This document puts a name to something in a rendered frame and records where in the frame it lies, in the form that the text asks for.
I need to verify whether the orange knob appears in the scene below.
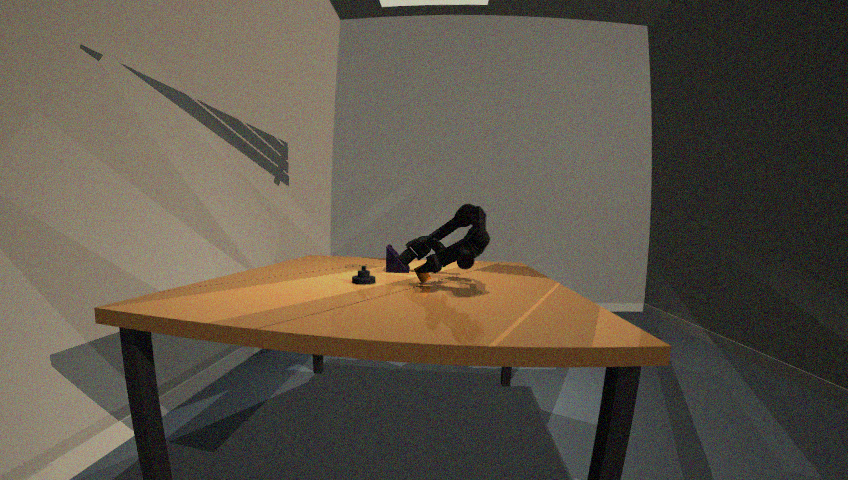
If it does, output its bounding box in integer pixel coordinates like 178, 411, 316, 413
414, 264, 431, 284

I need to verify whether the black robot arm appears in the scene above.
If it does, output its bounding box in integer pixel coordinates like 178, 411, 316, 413
397, 204, 490, 270

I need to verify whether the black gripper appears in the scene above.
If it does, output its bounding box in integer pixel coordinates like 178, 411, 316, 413
416, 245, 457, 274

